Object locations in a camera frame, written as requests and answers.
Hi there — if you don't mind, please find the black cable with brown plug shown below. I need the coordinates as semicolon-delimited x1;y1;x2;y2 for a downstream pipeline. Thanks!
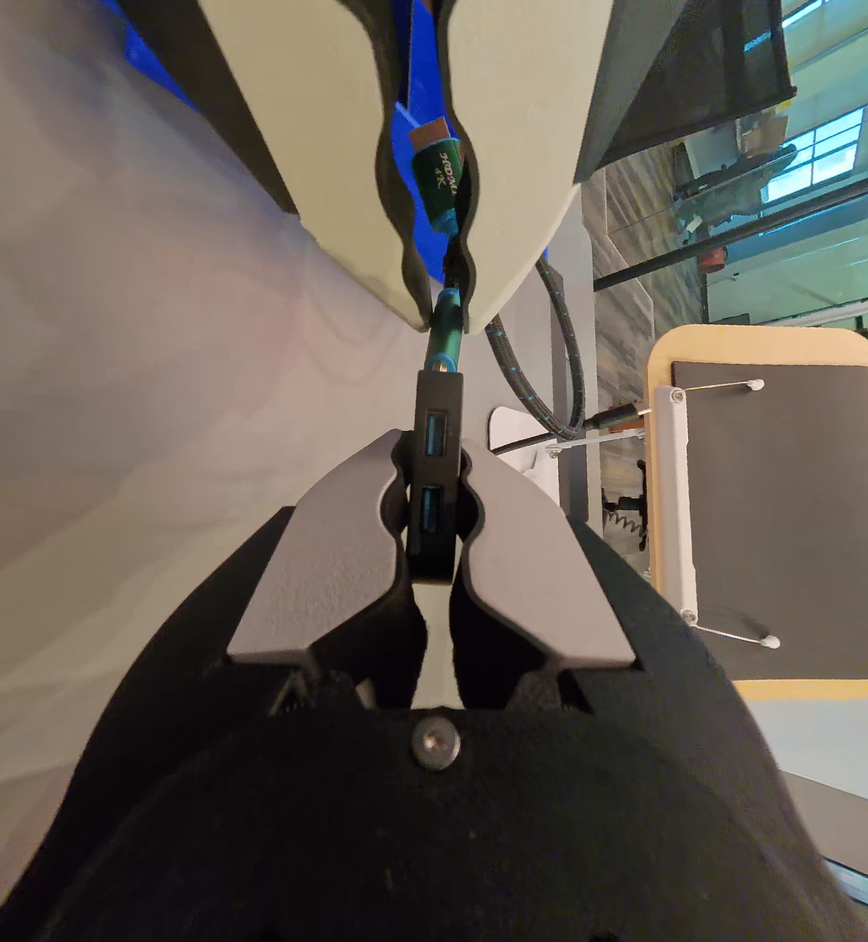
491;403;652;456

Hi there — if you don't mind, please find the wooden board with black panel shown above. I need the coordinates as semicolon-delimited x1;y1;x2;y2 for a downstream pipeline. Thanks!
647;325;868;702

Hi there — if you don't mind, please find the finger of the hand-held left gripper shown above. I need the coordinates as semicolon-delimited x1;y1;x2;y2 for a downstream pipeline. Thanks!
121;0;435;330
440;0;670;332

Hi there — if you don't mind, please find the green plug braided cable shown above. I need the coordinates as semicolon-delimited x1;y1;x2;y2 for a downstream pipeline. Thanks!
408;116;588;441

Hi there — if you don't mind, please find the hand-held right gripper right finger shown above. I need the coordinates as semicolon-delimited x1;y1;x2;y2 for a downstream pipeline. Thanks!
452;440;641;707

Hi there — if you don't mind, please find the black pole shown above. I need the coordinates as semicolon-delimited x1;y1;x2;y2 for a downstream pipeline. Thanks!
593;165;868;293

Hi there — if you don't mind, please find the black usb hub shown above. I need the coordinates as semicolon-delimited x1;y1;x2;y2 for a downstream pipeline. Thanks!
405;370;466;586

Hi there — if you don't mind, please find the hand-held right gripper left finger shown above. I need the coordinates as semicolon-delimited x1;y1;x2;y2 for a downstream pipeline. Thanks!
227;430;428;707

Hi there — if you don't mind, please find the white mat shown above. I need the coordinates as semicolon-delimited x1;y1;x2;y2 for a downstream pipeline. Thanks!
487;406;560;479

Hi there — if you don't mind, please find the white bracket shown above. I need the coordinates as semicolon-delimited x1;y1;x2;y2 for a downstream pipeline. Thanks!
658;388;700;628

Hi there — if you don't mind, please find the black mesh panel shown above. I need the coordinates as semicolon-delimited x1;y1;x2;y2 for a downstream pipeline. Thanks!
599;0;799;166

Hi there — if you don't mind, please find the grey metal floor outlet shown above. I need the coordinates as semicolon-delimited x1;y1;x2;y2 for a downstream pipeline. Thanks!
824;857;868;917

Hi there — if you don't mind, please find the black coiled cable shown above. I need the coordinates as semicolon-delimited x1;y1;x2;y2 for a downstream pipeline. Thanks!
602;460;652;553

